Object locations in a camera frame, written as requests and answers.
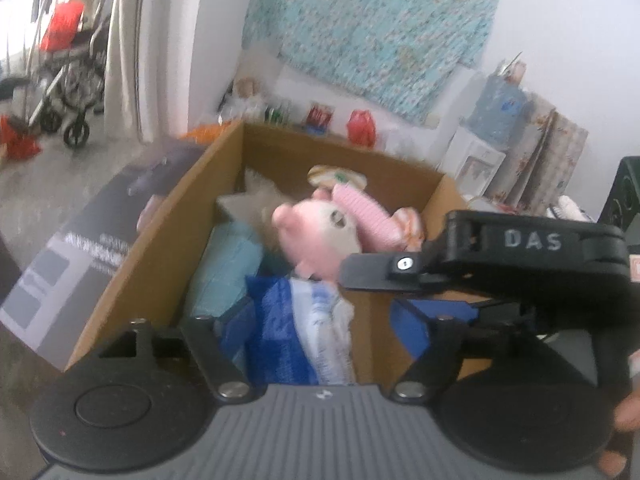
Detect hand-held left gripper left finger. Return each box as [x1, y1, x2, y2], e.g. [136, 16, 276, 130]
[97, 300, 256, 403]

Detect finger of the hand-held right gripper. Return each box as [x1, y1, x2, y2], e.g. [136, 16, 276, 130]
[430, 300, 551, 346]
[339, 212, 628, 296]

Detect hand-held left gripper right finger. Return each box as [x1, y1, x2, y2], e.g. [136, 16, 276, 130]
[391, 301, 463, 403]

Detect dark blue packet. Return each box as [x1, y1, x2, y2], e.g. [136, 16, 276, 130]
[245, 275, 357, 387]

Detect light blue towel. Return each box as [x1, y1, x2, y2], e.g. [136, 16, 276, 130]
[187, 222, 266, 318]

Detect cardboard box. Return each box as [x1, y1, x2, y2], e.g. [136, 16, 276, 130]
[0, 120, 496, 391]

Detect pink plush toy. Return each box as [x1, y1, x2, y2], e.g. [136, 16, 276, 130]
[272, 195, 363, 281]

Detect pale grey cloth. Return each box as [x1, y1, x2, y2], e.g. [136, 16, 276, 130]
[217, 170, 286, 241]

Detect person's right hand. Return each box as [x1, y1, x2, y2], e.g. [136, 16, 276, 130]
[597, 392, 640, 476]

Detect white patterned cloth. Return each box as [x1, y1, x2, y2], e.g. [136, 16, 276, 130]
[547, 195, 598, 223]

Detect floral folded mat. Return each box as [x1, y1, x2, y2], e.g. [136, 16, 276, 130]
[487, 95, 558, 206]

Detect plaid folded mat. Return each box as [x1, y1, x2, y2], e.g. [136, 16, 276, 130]
[520, 110, 590, 216]

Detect red plastic bag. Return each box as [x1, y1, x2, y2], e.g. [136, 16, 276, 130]
[346, 109, 377, 148]

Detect small red packet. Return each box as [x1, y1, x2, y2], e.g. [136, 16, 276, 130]
[306, 102, 335, 131]

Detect crumpled red bag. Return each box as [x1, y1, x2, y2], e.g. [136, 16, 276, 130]
[0, 115, 41, 158]

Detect wheelchair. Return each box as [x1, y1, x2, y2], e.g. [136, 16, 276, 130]
[27, 0, 113, 148]

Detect white curtain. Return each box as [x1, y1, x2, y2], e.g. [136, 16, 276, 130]
[102, 0, 151, 146]

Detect hanging red bag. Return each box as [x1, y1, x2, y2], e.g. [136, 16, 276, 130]
[40, 2, 86, 53]

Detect blue floral wall cloth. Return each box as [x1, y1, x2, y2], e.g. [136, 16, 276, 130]
[242, 0, 505, 126]

